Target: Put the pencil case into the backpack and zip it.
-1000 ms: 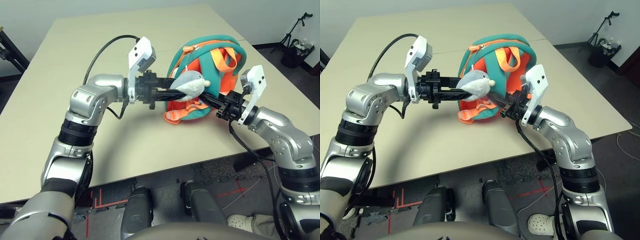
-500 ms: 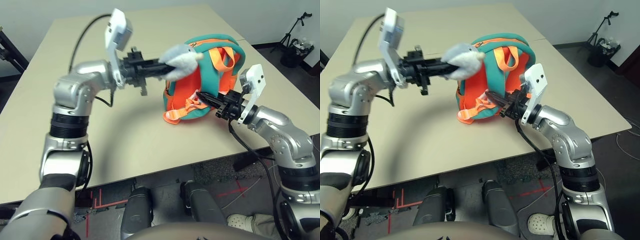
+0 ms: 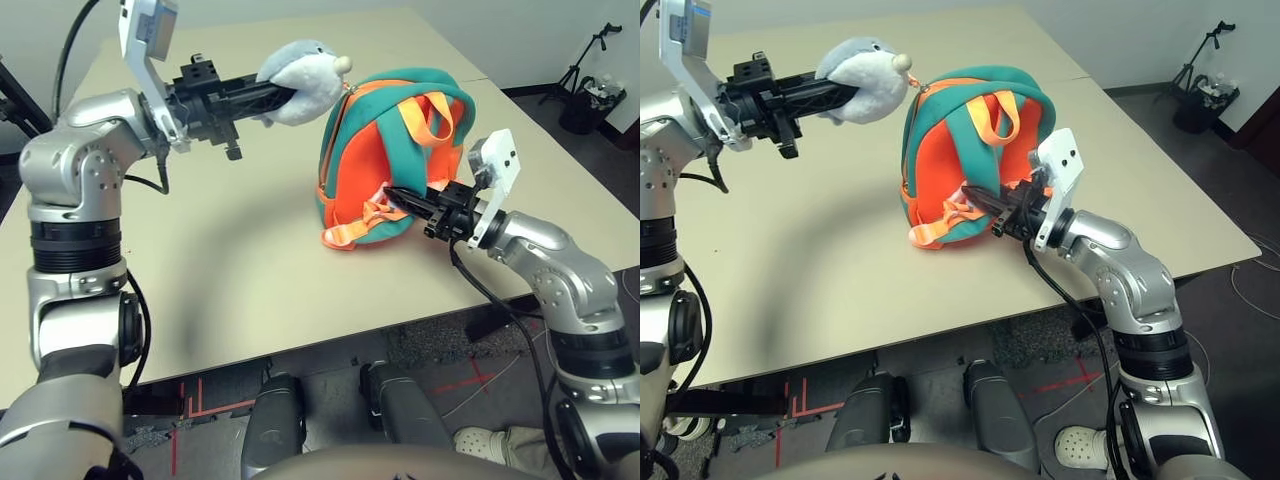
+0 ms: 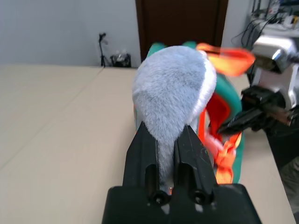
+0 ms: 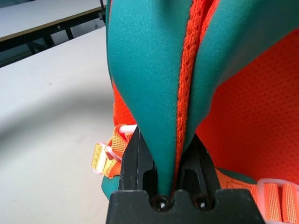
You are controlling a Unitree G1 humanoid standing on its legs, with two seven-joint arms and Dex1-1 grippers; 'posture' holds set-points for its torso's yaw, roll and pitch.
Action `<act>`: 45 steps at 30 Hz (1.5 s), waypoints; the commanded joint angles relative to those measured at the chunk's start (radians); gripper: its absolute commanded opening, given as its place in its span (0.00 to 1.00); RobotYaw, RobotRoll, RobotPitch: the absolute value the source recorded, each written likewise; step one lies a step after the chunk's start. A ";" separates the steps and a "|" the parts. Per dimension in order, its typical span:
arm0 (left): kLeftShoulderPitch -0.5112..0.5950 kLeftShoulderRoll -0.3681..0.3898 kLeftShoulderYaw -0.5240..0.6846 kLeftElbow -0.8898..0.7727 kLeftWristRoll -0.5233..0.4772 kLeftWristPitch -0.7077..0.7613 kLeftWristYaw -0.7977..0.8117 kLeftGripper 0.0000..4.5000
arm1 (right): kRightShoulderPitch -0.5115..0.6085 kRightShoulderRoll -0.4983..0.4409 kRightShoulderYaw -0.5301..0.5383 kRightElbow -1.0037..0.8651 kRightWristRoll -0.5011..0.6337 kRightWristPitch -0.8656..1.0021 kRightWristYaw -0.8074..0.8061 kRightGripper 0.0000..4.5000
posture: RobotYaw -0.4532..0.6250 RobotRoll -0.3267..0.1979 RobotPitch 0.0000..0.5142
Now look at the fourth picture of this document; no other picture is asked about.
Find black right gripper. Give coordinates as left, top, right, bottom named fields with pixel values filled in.
left=217, top=85, right=293, bottom=135

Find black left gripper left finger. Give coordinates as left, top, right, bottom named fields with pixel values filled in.
left=122, top=121, right=168, bottom=206

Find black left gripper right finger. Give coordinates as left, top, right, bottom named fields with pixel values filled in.
left=173, top=125, right=216, bottom=206

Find orange and teal backpack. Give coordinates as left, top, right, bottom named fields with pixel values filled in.
left=133, top=41, right=256, bottom=185

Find grey white plush toy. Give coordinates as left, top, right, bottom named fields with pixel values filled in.
left=132, top=45, right=217, bottom=192

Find olive trouser leg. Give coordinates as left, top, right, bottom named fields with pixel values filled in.
left=279, top=158, right=299, bottom=212

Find black bin with clutter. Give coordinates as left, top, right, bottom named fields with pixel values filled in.
left=110, top=49, right=132, bottom=69

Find cluttered electronics desk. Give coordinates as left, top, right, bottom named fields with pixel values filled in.
left=249, top=0, right=299, bottom=31

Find dark brown door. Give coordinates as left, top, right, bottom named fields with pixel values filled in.
left=135, top=0, right=229, bottom=63

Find black tripod stand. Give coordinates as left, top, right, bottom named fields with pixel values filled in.
left=98, top=32, right=109, bottom=67

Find black hanging cables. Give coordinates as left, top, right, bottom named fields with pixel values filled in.
left=232, top=13, right=281, bottom=48

